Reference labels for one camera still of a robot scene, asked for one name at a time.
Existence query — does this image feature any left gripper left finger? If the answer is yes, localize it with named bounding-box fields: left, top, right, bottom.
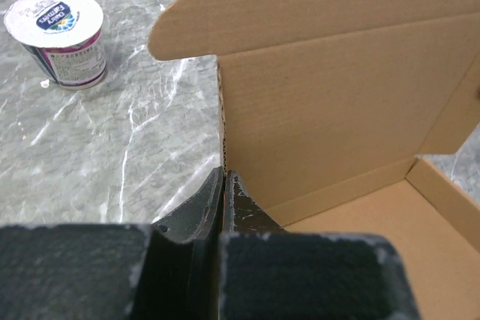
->
left=1, top=168, right=224, bottom=319

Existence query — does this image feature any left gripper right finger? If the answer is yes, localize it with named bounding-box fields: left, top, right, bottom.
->
left=218, top=171, right=420, bottom=319

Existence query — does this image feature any brown cardboard box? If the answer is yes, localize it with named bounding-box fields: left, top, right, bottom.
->
left=148, top=0, right=479, bottom=319

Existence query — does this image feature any small white yogurt cup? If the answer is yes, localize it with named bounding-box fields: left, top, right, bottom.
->
left=4, top=0, right=107, bottom=89

